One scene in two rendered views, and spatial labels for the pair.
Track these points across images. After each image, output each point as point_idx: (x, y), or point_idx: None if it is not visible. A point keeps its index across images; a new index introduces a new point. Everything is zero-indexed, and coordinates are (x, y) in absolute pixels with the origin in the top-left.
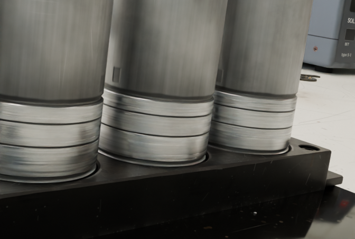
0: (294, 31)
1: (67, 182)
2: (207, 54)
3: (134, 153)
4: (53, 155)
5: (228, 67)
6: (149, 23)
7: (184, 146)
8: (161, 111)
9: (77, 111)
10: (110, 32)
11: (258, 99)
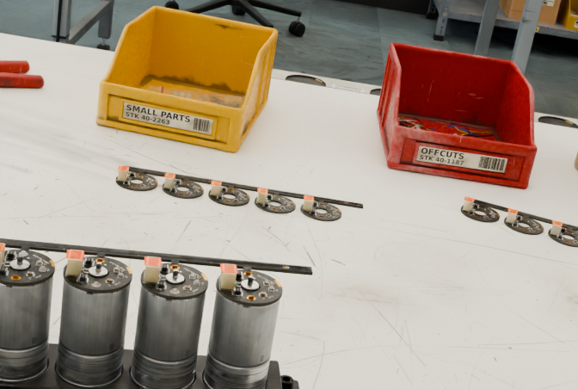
0: (243, 334)
1: (86, 387)
2: (172, 341)
3: (137, 378)
4: (81, 375)
5: (212, 342)
6: (144, 321)
7: (159, 382)
8: (147, 363)
9: (92, 359)
10: (119, 324)
11: (222, 365)
